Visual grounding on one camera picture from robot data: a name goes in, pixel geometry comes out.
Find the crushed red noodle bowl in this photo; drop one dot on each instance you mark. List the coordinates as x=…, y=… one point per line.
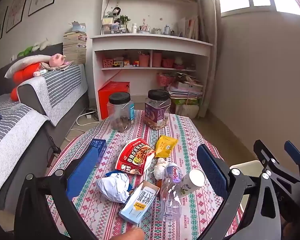
x=135, y=155

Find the green plush toy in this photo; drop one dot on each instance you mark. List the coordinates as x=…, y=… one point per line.
x=25, y=51

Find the clear plastic bottle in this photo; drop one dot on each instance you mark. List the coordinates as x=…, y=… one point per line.
x=170, y=200

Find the upright thin books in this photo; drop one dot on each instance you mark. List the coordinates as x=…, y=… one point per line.
x=190, y=28

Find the pile of papers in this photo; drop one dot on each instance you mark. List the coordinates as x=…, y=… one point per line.
x=185, y=87

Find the light blue milk carton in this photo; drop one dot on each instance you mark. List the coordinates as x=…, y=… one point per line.
x=137, y=205

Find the stained tissue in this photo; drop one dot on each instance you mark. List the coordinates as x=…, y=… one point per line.
x=160, y=168

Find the beige curtain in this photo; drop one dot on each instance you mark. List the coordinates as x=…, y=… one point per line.
x=210, y=17

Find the white power strip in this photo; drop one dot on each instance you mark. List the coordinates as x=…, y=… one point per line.
x=90, y=113

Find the grey sofa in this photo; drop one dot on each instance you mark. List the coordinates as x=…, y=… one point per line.
x=32, y=92

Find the yellow snack packet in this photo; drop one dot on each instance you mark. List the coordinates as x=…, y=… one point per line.
x=166, y=146

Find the red gift box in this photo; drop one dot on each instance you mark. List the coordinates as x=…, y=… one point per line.
x=105, y=97

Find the large pink basket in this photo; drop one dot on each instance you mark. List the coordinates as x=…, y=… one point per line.
x=165, y=80

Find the pink pen cup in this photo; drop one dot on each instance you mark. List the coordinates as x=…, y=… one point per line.
x=157, y=59
x=144, y=60

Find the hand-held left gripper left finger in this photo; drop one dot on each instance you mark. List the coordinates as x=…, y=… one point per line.
x=82, y=172

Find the clear jar purple label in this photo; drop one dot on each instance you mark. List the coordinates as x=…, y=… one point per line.
x=156, y=110

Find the orange wrapper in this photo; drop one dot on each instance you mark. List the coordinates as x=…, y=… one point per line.
x=159, y=183

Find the grey striped sofa cover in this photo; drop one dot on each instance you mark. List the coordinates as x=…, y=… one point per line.
x=62, y=87
x=12, y=130

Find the tall stack of books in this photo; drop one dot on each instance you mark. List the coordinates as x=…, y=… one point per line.
x=75, y=50

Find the white trash bin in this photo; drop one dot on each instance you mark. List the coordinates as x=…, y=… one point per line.
x=250, y=166

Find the pink pig plush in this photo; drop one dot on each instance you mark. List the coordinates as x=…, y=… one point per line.
x=58, y=60

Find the person's left hand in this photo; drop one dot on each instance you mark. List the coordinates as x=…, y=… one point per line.
x=131, y=234

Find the white plush toy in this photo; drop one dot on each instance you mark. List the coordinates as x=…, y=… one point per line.
x=41, y=45

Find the crumpled white tissue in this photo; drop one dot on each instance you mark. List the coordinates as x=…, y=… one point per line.
x=112, y=187

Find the orange cushion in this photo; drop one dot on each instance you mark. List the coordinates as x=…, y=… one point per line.
x=23, y=73

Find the small potted plant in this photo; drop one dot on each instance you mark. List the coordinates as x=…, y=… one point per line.
x=124, y=20

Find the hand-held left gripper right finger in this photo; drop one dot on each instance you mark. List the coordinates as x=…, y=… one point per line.
x=212, y=170

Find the small white bottle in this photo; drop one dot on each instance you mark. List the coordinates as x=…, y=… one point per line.
x=134, y=28

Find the white yogurt bottle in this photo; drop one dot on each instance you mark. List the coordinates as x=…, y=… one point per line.
x=195, y=178

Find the pink plastic basket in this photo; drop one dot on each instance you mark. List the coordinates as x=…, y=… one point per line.
x=168, y=63

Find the white bookshelf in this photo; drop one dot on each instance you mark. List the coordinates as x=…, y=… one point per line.
x=150, y=42

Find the pink lattice box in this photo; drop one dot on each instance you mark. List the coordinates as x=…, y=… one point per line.
x=107, y=63

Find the green tissue pack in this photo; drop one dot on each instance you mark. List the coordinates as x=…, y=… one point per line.
x=186, y=101

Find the blue cardboard box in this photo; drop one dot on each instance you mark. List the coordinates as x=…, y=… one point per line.
x=100, y=147

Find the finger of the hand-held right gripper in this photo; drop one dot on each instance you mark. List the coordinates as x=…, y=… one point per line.
x=266, y=158
x=295, y=158

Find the tissue box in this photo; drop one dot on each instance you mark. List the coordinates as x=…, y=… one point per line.
x=78, y=27

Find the clear jar blue label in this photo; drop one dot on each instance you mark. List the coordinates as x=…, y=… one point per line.
x=118, y=112

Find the white bag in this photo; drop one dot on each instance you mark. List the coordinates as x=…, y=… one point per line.
x=187, y=111

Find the white pillow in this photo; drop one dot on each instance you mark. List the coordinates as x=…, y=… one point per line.
x=25, y=63

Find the yellow toy car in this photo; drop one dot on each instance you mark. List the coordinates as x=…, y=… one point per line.
x=118, y=64

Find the dark-haired doll figure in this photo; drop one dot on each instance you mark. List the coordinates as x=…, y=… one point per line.
x=115, y=12

